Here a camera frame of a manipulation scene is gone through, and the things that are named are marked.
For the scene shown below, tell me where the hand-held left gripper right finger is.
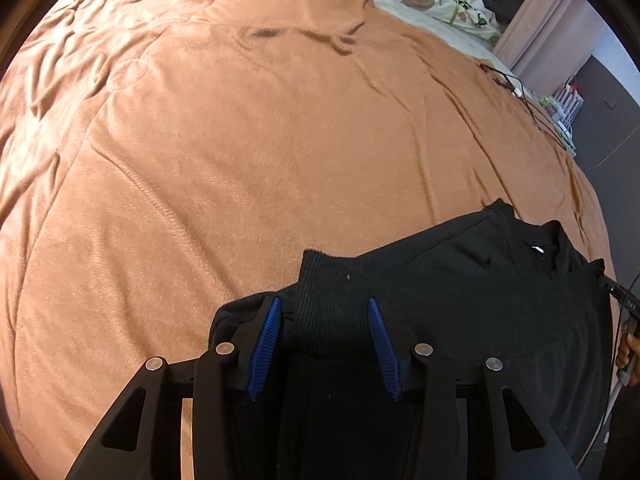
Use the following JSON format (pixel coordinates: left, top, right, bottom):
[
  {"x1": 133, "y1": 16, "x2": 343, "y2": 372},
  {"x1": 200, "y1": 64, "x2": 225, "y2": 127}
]
[{"x1": 367, "y1": 297, "x2": 584, "y2": 480}]

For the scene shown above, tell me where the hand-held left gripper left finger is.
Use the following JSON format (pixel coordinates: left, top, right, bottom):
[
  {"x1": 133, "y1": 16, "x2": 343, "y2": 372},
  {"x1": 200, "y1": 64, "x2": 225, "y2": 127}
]
[{"x1": 65, "y1": 296, "x2": 284, "y2": 480}]

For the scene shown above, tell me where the black printed sweatshirt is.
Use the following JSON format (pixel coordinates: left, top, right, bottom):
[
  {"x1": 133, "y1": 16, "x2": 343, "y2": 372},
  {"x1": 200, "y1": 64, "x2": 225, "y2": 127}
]
[{"x1": 207, "y1": 199, "x2": 621, "y2": 480}]

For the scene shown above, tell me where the person's right forearm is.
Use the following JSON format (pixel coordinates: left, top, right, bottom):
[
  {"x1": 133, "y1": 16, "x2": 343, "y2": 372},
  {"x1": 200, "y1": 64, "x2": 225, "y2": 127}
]
[{"x1": 599, "y1": 384, "x2": 640, "y2": 480}]

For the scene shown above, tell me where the person's right hand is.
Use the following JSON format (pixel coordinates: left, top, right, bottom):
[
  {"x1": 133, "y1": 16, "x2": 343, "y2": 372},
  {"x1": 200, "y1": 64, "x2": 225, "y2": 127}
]
[{"x1": 616, "y1": 332, "x2": 640, "y2": 386}]

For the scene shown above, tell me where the pale green drawer unit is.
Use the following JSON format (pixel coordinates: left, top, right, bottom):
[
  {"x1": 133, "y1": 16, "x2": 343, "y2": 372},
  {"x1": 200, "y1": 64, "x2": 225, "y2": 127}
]
[{"x1": 542, "y1": 76, "x2": 586, "y2": 154}]

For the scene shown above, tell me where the orange-brown blanket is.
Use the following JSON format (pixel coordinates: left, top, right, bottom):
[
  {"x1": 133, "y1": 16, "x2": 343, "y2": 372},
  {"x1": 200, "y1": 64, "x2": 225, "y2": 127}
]
[{"x1": 0, "y1": 0, "x2": 613, "y2": 480}]

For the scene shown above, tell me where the pink curtain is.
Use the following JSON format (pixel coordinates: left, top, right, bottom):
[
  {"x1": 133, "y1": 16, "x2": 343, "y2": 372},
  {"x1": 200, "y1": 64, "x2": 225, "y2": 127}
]
[{"x1": 492, "y1": 0, "x2": 608, "y2": 82}]

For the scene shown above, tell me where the black cable tangle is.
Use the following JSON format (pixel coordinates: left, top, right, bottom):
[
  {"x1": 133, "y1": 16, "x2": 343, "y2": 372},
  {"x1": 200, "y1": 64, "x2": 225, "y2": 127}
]
[{"x1": 477, "y1": 62, "x2": 576, "y2": 151}]

